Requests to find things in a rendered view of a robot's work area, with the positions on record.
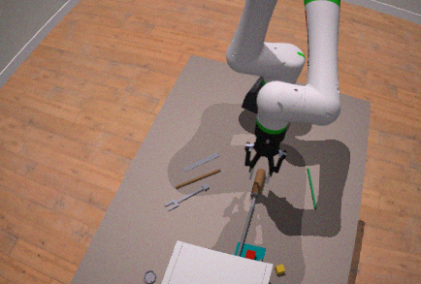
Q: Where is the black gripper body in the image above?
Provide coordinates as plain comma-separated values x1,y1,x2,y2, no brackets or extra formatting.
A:
253,138,280,158

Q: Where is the teal flat square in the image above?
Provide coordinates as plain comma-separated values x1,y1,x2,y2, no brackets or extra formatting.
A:
235,242,266,261

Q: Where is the tool with orange wooden handle and grey metal rod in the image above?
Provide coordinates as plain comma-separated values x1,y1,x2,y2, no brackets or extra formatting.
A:
237,169,266,256

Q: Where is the small yellow block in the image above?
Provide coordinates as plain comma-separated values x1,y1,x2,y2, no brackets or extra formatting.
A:
275,264,285,274

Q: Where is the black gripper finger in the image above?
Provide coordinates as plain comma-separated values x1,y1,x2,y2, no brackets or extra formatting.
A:
244,142,263,180
266,150,287,183

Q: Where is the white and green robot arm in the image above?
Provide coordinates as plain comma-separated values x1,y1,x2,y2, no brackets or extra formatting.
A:
226,0,340,145

